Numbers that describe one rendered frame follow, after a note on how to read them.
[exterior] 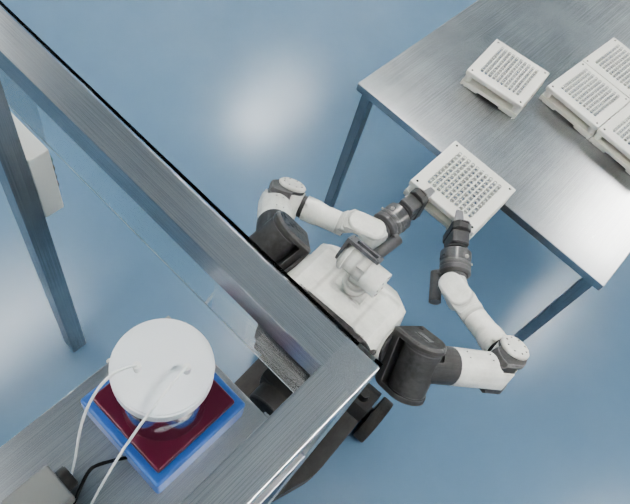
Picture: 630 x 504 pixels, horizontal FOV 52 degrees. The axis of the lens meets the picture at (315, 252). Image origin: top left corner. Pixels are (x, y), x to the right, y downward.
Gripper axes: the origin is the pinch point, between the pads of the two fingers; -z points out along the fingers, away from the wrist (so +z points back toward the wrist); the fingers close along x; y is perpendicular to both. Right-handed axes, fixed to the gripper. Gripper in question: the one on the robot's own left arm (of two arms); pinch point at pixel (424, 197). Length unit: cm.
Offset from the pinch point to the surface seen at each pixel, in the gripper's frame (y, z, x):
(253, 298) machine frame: 15, 85, -70
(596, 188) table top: 30, -70, 20
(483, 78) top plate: -26, -66, 13
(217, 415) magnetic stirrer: 20, 94, -43
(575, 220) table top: 33, -52, 19
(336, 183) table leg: -49, -30, 79
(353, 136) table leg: -49, -31, 47
